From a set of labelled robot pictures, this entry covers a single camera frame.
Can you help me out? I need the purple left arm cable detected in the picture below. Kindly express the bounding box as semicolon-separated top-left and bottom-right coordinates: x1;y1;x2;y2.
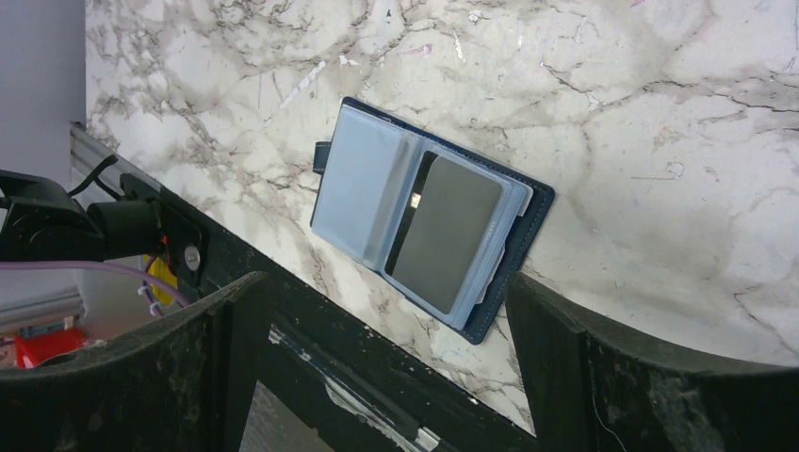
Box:
0;252;191;319

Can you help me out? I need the blue leather card holder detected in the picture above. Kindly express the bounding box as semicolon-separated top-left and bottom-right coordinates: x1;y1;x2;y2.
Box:
310;97;556;345

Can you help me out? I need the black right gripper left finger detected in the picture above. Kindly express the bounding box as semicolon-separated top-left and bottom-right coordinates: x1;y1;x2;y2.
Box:
1;272;275;451

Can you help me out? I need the grey black card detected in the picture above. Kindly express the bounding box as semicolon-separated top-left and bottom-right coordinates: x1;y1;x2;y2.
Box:
384;152;502;315

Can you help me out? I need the black metal base rail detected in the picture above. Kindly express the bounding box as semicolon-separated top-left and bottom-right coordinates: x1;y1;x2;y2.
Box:
68;121;538;452

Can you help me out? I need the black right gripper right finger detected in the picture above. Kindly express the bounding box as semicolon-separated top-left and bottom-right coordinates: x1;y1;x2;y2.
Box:
505;273;798;451

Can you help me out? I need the red container under table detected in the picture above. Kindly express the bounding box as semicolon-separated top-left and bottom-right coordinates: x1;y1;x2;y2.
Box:
14;328;88;369

